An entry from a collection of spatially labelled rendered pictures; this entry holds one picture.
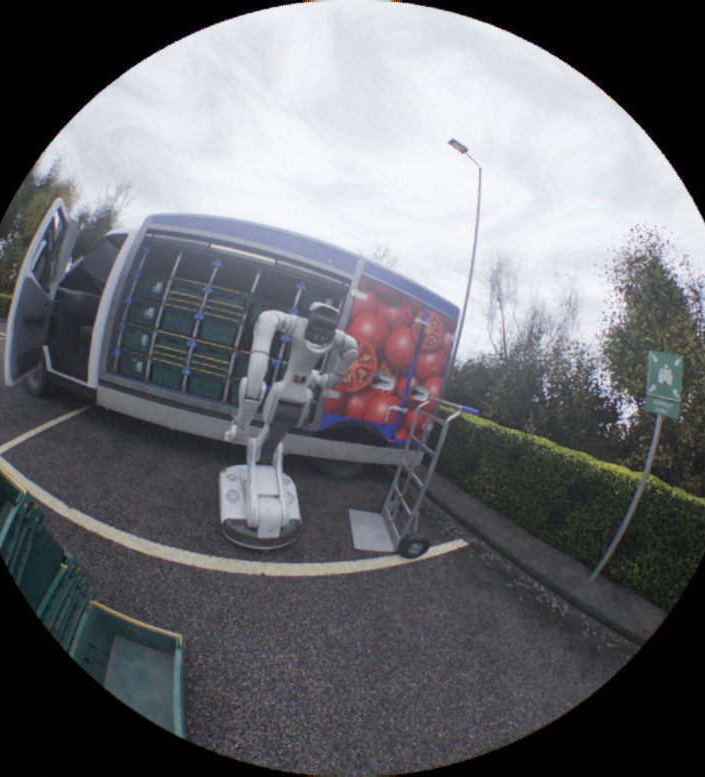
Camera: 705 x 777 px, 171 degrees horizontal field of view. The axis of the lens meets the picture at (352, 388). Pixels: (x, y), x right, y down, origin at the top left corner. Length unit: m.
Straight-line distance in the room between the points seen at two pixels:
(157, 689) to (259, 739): 0.40
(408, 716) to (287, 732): 0.49
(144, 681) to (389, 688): 1.00
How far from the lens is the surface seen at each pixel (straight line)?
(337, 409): 2.39
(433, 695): 1.45
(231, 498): 1.62
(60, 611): 1.13
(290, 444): 2.40
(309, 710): 1.26
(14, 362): 2.97
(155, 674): 1.30
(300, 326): 1.03
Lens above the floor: 1.24
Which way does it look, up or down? 3 degrees down
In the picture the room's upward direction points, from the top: 15 degrees clockwise
